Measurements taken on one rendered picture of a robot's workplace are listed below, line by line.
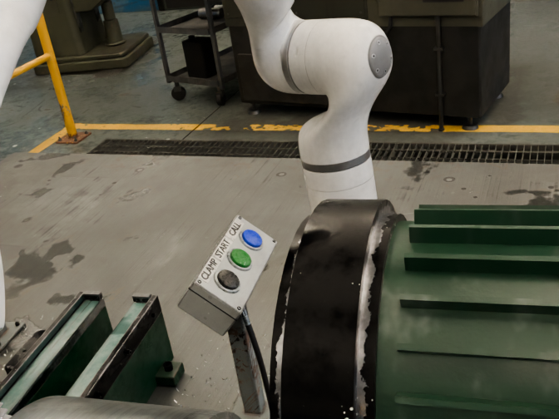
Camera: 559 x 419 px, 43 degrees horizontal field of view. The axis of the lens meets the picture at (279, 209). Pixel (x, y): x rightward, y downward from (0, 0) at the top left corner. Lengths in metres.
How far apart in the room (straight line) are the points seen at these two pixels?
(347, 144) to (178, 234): 0.56
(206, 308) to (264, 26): 0.44
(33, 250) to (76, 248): 0.10
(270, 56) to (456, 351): 0.88
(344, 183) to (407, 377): 0.88
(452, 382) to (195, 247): 1.23
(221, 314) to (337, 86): 0.41
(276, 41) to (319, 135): 0.16
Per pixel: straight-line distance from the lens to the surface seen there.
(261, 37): 1.12
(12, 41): 0.73
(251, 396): 1.07
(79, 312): 1.20
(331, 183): 1.20
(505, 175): 1.70
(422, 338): 0.34
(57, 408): 0.64
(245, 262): 0.93
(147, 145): 4.44
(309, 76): 1.14
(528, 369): 0.34
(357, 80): 1.10
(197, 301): 0.89
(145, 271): 1.49
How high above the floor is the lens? 1.55
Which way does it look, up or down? 27 degrees down
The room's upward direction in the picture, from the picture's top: 9 degrees counter-clockwise
